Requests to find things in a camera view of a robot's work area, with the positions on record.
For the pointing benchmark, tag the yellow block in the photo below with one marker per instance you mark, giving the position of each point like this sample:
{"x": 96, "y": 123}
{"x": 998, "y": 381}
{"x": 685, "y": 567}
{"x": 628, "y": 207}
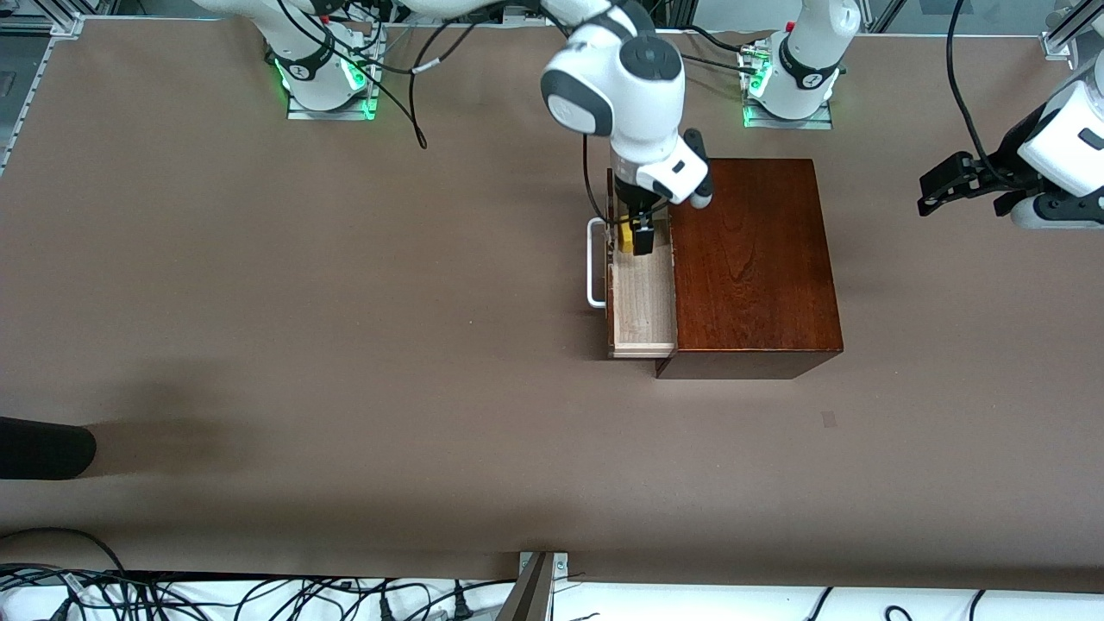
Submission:
{"x": 627, "y": 240}

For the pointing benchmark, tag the metal table bracket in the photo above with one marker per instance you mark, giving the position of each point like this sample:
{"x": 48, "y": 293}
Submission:
{"x": 530, "y": 595}

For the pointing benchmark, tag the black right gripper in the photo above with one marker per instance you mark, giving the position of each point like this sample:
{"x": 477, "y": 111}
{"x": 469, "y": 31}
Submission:
{"x": 639, "y": 205}

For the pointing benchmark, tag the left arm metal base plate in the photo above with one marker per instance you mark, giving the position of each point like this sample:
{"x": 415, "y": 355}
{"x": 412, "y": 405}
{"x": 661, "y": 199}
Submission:
{"x": 819, "y": 122}

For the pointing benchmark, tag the dark brown wooden cabinet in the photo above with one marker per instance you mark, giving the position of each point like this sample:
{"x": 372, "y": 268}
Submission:
{"x": 759, "y": 276}

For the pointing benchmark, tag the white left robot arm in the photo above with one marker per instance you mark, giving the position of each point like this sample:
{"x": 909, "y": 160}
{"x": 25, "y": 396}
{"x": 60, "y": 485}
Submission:
{"x": 806, "y": 52}

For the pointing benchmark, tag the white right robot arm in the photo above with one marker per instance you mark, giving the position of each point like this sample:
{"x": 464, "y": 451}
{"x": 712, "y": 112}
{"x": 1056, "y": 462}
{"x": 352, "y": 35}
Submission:
{"x": 621, "y": 86}

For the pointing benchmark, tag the black ribbed cylinder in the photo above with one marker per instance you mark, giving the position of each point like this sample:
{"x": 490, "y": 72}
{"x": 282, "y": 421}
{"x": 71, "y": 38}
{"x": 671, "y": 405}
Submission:
{"x": 43, "y": 448}

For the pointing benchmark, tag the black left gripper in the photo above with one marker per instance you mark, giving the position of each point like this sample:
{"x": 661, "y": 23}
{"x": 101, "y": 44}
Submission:
{"x": 1003, "y": 164}

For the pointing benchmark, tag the aluminium frame rail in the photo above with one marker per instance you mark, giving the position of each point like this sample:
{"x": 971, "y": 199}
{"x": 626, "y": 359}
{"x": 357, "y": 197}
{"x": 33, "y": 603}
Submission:
{"x": 1061, "y": 39}
{"x": 60, "y": 26}

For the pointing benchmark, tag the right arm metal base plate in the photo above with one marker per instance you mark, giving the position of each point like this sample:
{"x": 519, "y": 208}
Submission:
{"x": 345, "y": 115}

